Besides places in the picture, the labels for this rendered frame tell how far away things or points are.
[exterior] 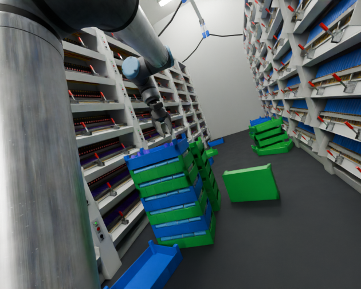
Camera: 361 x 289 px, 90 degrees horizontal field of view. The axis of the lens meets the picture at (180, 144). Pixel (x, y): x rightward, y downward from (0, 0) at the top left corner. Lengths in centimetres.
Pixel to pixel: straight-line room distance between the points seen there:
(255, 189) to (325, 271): 55
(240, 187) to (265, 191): 14
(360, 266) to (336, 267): 6
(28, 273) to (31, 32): 29
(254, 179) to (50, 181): 111
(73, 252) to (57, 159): 10
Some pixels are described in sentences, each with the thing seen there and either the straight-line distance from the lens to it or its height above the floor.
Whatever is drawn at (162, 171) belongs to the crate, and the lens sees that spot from 91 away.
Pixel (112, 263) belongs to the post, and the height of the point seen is 5.
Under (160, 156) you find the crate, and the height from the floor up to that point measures 50.
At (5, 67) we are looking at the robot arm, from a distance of 31.
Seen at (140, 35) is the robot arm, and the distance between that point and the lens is 53.
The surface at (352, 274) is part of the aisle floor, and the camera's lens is 87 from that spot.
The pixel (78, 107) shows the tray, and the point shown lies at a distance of 123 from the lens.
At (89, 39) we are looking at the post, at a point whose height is 148.
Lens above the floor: 62
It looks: 6 degrees down
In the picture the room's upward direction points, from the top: 20 degrees counter-clockwise
